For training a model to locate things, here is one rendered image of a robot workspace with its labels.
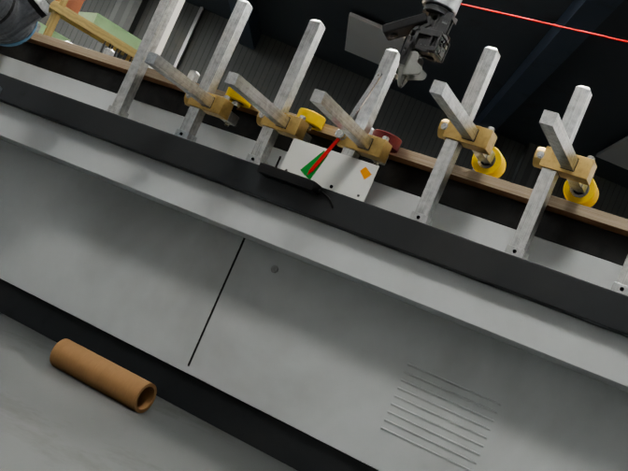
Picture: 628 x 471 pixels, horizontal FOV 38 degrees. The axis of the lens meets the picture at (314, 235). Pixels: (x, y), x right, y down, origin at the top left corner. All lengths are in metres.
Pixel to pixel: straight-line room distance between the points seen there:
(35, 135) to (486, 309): 1.50
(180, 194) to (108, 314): 0.49
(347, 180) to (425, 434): 0.67
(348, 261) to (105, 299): 0.89
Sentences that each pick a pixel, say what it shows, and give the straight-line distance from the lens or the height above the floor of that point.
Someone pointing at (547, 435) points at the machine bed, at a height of 0.35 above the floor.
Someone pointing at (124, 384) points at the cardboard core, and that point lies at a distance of 2.36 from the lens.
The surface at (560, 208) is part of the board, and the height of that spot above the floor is 0.87.
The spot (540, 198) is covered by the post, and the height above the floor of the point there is 0.85.
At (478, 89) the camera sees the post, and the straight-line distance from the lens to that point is 2.31.
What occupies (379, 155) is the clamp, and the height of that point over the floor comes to 0.83.
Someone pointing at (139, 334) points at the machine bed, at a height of 0.14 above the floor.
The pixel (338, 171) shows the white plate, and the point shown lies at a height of 0.75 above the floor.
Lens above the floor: 0.39
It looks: 5 degrees up
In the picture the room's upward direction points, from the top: 23 degrees clockwise
